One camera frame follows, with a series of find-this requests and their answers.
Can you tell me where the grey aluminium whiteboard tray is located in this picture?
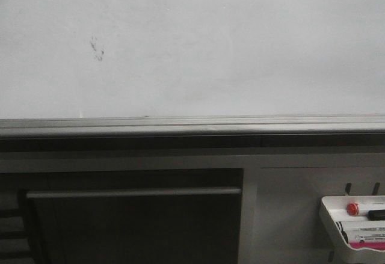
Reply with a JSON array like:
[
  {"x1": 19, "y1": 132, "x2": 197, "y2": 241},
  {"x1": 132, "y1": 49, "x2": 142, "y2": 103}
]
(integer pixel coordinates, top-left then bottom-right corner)
[{"x1": 1, "y1": 114, "x2": 384, "y2": 139}]

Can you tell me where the white whiteboard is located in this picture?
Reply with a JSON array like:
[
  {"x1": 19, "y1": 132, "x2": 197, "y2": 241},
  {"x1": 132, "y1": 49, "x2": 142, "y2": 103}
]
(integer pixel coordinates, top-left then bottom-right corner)
[{"x1": 1, "y1": 0, "x2": 384, "y2": 118}]

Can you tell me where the red capped marker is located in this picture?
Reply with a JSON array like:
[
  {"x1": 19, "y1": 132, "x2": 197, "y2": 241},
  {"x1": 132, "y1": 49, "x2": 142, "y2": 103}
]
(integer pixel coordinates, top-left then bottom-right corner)
[{"x1": 346, "y1": 203, "x2": 385, "y2": 216}]

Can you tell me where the white marker with black band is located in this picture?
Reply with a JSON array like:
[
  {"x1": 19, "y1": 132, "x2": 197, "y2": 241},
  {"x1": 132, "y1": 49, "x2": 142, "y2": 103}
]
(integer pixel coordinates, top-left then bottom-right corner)
[{"x1": 336, "y1": 221, "x2": 384, "y2": 233}]

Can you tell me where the black capped marker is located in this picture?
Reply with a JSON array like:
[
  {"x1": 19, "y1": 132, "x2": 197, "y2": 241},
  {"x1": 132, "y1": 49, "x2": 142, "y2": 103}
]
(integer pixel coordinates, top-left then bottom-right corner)
[{"x1": 368, "y1": 209, "x2": 385, "y2": 221}]

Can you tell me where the pink eraser box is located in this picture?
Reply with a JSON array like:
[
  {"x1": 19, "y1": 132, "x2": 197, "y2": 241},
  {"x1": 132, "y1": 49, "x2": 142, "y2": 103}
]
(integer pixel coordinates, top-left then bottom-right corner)
[{"x1": 349, "y1": 242, "x2": 385, "y2": 251}]

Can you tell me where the dark cabinet panel with rail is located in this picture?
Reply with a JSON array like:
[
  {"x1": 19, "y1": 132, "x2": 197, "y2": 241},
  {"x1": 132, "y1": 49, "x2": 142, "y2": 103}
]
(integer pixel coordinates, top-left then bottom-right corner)
[{"x1": 25, "y1": 169, "x2": 243, "y2": 263}]

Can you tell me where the white wall-mounted marker holder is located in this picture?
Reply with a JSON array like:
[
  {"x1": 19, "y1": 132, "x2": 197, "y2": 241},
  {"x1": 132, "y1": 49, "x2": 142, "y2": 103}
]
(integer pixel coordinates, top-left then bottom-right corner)
[{"x1": 319, "y1": 195, "x2": 384, "y2": 263}]

